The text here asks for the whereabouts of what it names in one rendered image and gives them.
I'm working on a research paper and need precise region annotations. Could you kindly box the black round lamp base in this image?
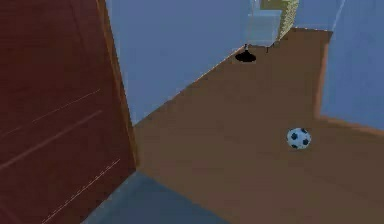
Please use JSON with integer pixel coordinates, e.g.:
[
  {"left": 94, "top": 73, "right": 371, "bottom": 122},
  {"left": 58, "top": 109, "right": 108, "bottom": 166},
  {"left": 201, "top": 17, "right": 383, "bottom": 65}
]
[{"left": 234, "top": 43, "right": 257, "bottom": 63}]

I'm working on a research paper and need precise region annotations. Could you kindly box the black and white football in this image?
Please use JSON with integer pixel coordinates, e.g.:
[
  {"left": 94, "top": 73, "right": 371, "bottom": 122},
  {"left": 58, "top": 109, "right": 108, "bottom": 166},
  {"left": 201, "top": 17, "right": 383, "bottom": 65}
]
[{"left": 286, "top": 127, "right": 312, "bottom": 150}]

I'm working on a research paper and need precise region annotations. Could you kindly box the dark red wooden room door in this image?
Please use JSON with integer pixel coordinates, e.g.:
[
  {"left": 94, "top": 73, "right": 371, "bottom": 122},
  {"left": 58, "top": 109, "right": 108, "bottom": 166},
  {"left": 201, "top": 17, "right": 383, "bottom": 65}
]
[{"left": 0, "top": 0, "right": 138, "bottom": 224}]

